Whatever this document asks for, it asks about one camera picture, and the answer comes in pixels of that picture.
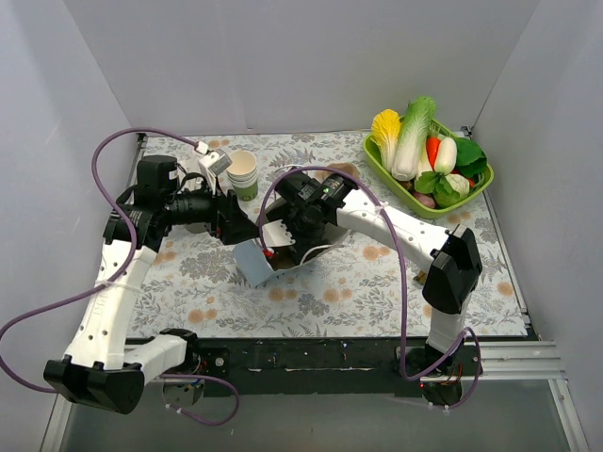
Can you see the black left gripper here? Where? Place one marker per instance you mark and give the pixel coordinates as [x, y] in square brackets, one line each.
[225, 217]

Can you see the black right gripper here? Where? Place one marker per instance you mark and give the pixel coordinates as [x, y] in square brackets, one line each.
[292, 229]

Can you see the white paper carry bag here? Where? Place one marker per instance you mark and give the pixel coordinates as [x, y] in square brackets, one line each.
[268, 256]

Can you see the stack of paper cups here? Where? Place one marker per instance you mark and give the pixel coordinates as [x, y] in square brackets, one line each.
[243, 175]

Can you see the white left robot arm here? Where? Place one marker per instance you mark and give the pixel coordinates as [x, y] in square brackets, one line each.
[96, 370]

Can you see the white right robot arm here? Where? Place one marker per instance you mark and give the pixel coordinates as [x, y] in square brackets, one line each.
[450, 258]

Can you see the brown pulp cup carrier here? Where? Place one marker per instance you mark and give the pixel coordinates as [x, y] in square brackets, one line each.
[348, 168]

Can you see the green plastic basket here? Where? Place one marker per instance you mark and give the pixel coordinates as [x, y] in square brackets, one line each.
[404, 191]

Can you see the floral patterned table mat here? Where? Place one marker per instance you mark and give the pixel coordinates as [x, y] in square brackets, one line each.
[194, 283]

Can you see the yellow toy cabbage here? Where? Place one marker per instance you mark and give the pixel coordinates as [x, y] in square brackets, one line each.
[385, 129]

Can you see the red toy onion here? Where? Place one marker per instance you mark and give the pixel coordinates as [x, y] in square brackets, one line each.
[426, 200]

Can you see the purple toy eggplant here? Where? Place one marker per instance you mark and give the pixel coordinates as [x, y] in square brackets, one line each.
[421, 277]

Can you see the green toy napa cabbage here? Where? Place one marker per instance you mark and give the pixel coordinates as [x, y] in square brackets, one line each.
[412, 137]

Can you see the orange toy carrot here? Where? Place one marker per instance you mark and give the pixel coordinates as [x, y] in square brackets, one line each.
[432, 147]

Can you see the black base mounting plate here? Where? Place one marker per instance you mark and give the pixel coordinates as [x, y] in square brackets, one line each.
[324, 366]

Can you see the small green toy cabbage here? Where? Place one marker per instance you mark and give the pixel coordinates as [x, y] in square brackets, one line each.
[451, 189]

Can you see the white toy radish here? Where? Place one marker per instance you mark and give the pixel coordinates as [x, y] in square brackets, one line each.
[445, 160]

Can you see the green toy leafy vegetable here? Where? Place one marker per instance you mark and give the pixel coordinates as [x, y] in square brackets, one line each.
[471, 160]

